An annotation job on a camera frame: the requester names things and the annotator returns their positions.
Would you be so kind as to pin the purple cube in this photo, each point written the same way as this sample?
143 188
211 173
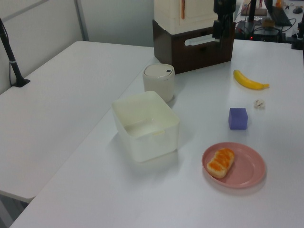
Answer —
238 120

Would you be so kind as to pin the black monitor stand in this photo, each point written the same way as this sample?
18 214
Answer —
251 10

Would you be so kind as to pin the black electronics box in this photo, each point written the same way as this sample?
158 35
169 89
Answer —
268 34

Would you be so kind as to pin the toy bread with orange topping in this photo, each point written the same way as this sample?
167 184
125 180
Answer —
220 162

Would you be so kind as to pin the dark brown wooden drawer box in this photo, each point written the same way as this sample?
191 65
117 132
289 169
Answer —
166 47

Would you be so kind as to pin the white open plastic box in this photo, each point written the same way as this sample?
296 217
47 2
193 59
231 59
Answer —
147 140

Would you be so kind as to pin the pink plate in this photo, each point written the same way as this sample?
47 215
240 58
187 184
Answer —
247 168

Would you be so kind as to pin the black computer mouse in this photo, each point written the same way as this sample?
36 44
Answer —
297 10

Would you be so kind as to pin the black keyboard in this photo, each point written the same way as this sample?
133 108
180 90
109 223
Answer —
281 15

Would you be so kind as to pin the small cardboard box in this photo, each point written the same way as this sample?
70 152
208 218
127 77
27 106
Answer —
268 22

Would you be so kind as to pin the black clamped pole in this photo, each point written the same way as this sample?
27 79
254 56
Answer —
10 59

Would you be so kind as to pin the yellow toy banana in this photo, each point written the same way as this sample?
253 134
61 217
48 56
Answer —
248 83

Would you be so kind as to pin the small cream trash can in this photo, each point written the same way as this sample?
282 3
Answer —
160 86

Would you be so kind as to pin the crumpled white paper ball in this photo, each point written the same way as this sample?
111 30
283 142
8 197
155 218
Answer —
259 104

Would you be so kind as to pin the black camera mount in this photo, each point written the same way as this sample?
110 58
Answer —
298 35

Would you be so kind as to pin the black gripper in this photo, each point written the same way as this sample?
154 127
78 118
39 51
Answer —
224 8

